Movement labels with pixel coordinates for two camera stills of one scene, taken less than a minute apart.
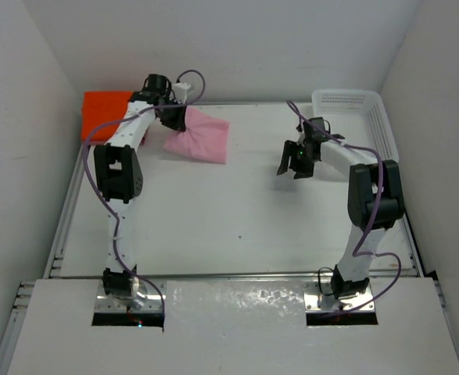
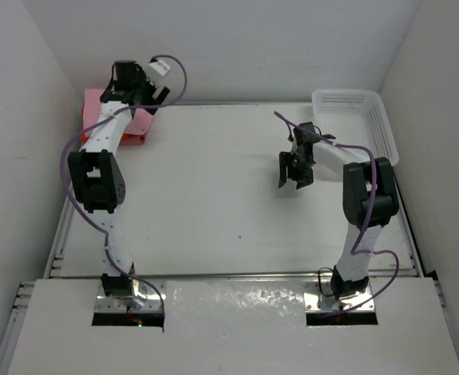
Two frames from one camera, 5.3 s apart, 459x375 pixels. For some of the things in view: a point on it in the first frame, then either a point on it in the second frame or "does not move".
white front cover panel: (234, 327) does not move
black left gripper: (178, 122) -> (151, 88)
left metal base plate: (110, 312) does not move
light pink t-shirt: (204, 137) -> (140, 121)
